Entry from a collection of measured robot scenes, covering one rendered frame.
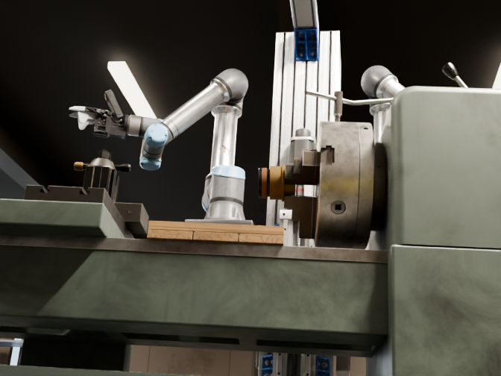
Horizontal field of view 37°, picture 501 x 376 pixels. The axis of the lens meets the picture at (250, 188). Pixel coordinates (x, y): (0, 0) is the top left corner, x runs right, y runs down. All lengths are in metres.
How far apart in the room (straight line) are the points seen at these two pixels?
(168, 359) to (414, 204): 9.65
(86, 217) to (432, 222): 0.74
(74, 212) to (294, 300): 0.51
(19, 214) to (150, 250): 0.29
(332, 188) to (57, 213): 0.62
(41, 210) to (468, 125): 0.96
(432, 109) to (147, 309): 0.77
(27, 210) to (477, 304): 0.97
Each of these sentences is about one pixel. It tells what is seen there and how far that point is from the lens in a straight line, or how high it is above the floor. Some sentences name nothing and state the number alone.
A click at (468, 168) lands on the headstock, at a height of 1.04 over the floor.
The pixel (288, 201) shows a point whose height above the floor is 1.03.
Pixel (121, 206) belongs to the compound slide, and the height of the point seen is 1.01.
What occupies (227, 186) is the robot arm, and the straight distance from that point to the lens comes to 2.51.
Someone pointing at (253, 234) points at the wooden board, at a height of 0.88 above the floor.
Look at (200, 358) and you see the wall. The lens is 11.04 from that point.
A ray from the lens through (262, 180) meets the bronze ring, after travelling 1.82.
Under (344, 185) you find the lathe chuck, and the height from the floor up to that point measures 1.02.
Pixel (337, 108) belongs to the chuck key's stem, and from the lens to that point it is 1.90.
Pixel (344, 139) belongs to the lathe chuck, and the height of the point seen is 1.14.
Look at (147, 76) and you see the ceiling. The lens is 5.64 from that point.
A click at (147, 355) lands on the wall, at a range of 11.24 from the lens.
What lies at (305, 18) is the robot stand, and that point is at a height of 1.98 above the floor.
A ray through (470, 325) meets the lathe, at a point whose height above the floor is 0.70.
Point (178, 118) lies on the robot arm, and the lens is 2.60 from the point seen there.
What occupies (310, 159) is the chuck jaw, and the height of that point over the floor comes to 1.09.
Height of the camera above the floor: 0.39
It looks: 21 degrees up
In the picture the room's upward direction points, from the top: 4 degrees clockwise
